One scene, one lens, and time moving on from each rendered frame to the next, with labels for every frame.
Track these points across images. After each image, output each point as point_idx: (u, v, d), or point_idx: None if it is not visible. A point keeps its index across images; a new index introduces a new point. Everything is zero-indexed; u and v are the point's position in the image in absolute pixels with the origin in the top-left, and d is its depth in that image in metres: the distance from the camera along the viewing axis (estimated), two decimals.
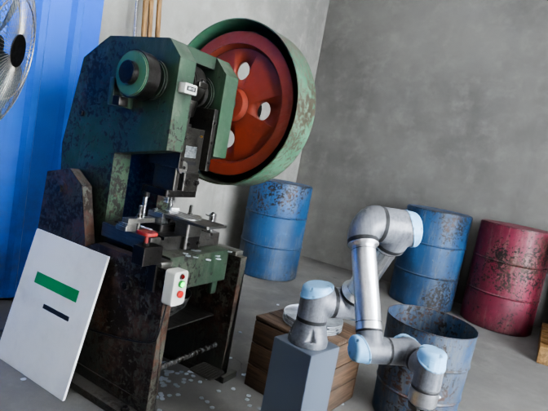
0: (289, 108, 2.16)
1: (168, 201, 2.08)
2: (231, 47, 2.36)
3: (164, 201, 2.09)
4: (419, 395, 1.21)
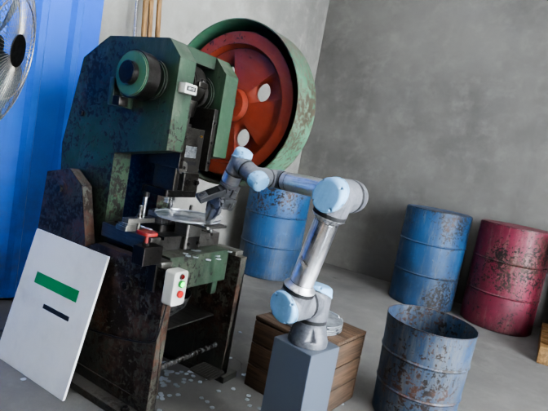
0: None
1: (168, 201, 2.08)
2: (274, 66, 2.23)
3: (164, 201, 2.09)
4: (241, 178, 1.87)
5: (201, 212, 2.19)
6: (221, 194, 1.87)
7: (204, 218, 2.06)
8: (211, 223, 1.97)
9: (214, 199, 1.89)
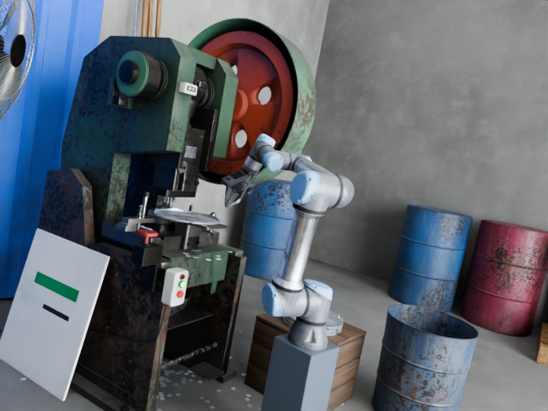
0: (215, 40, 2.38)
1: (168, 201, 2.08)
2: None
3: (164, 201, 2.09)
4: None
5: (160, 214, 1.94)
6: (245, 178, 1.99)
7: (174, 213, 2.08)
8: (178, 209, 2.18)
9: (236, 183, 2.01)
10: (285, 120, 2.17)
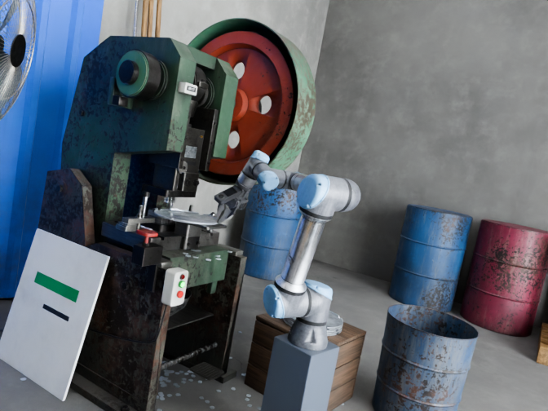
0: None
1: (168, 201, 2.08)
2: (242, 159, 2.33)
3: (164, 201, 2.09)
4: None
5: None
6: (237, 195, 1.96)
7: (194, 220, 1.99)
8: (178, 220, 1.91)
9: (229, 200, 1.97)
10: (262, 41, 2.24)
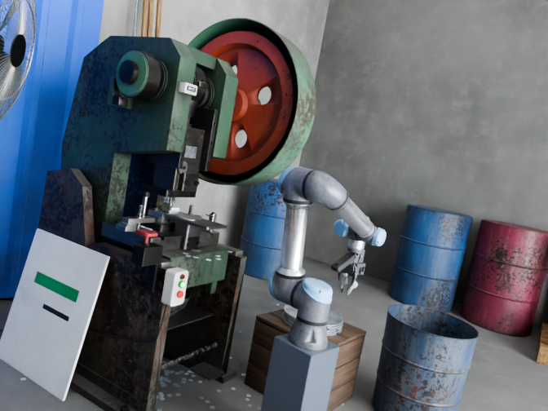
0: None
1: (168, 201, 2.08)
2: (254, 153, 2.29)
3: (164, 201, 2.09)
4: None
5: (329, 324, 2.12)
6: (352, 260, 2.08)
7: None
8: (284, 309, 2.23)
9: (346, 267, 2.09)
10: (249, 35, 2.28)
